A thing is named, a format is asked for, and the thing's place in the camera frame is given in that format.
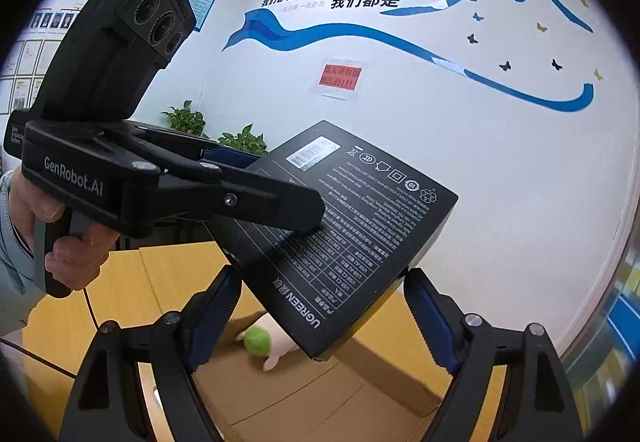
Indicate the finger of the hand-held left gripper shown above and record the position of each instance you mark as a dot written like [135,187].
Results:
[270,207]
[230,155]

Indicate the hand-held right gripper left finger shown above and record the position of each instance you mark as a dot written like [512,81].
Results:
[215,322]

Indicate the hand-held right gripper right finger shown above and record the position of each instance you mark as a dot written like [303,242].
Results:
[430,327]

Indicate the teal and pink plush toy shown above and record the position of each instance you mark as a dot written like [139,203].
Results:
[257,341]

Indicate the black product box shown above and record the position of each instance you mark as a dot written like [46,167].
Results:
[350,222]

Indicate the brown cardboard box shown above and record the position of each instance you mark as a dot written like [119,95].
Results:
[310,397]

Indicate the person's left forearm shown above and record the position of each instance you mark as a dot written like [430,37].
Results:
[12,272]

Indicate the person's left hand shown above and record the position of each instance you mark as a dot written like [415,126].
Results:
[90,252]

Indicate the glass door with blue stripe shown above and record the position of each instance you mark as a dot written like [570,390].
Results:
[610,322]

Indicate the wall display of documents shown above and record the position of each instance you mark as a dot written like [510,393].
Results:
[30,56]

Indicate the red wall notice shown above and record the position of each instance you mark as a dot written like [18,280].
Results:
[341,77]

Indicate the blue ribbon wall decal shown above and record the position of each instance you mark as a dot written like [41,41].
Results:
[300,34]

